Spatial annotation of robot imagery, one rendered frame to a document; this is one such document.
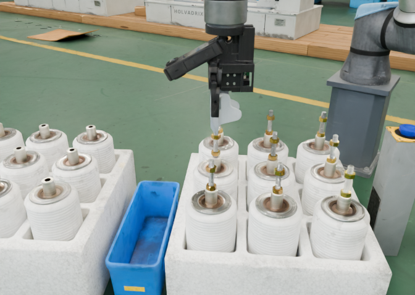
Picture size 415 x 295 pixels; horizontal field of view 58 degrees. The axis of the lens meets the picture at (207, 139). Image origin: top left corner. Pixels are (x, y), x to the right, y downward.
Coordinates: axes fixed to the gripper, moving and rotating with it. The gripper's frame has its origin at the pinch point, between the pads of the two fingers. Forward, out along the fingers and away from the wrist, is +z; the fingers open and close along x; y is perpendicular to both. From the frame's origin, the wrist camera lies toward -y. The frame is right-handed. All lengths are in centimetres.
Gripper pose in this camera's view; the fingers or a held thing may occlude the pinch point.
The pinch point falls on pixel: (212, 127)
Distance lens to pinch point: 74.8
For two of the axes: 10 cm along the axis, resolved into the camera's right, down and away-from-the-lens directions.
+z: 0.0, 8.9, 4.5
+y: 10.0, -0.1, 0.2
